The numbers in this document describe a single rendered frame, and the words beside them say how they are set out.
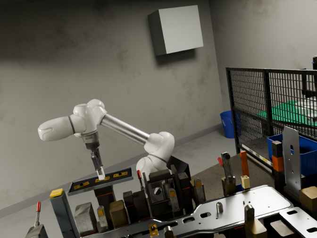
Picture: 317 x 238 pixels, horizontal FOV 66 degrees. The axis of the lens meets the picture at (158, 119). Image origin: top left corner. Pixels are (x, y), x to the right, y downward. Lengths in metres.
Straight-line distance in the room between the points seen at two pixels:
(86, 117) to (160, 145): 0.68
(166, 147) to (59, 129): 0.82
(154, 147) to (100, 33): 2.75
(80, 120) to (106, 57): 2.92
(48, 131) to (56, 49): 2.80
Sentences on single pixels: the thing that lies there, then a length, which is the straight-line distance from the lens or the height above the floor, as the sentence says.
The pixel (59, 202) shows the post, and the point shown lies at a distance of 1.56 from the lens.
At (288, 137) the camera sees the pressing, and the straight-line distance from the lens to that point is 1.34.
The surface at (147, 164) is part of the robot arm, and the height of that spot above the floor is 1.06.
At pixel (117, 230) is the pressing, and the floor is 1.00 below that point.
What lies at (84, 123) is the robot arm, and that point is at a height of 1.52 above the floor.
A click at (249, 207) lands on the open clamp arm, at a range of 1.14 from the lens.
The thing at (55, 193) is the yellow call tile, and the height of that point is 1.16.
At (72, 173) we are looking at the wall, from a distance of 4.29.
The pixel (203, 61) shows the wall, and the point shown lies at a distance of 5.12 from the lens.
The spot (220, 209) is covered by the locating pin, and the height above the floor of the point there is 1.02.
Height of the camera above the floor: 1.78
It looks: 14 degrees down
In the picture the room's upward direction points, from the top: 12 degrees counter-clockwise
